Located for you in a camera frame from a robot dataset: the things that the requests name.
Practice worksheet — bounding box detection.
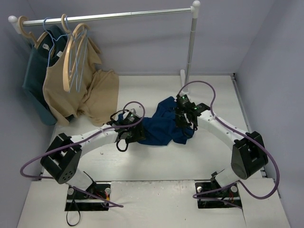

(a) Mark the light blue wire hanger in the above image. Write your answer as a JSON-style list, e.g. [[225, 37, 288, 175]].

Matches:
[[64, 18, 91, 93], [42, 17, 68, 67]]

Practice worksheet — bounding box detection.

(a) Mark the silver clothes rack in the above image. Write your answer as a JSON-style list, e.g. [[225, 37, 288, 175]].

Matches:
[[8, 0, 200, 94]]

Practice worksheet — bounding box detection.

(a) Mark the beige hanging shirt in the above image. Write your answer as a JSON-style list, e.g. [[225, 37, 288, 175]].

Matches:
[[43, 39, 119, 126]]

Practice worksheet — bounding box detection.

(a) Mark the dark teal hanging shirt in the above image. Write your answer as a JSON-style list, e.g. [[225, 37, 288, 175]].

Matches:
[[22, 37, 57, 125]]

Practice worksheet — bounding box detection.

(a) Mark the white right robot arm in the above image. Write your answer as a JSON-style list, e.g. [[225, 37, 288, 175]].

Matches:
[[175, 95, 268, 196]]

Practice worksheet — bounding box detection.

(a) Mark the wooden hanger far left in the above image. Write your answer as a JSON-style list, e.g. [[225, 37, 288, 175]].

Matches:
[[18, 16, 57, 57]]

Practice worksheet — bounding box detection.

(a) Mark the black looped strap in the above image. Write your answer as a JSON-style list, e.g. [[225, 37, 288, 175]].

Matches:
[[66, 199, 81, 227]]

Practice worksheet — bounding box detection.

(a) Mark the wooden hanger with beige shirt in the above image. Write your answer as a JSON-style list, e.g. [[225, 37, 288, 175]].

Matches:
[[60, 14, 92, 93]]

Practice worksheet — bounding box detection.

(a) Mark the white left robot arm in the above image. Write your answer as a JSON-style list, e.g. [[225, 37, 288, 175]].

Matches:
[[40, 109, 145, 199]]

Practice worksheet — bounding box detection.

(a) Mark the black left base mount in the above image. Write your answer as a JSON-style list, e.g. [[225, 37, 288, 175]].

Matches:
[[65, 182, 111, 212]]

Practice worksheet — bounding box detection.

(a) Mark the blue Mickey Mouse t-shirt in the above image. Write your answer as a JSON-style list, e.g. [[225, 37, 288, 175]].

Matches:
[[116, 96, 195, 147]]

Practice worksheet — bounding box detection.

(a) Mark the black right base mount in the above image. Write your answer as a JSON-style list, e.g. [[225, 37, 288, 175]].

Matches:
[[194, 172, 242, 209]]

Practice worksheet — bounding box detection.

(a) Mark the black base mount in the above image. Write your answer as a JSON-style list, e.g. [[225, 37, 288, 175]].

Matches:
[[65, 182, 111, 212], [194, 172, 242, 209]]

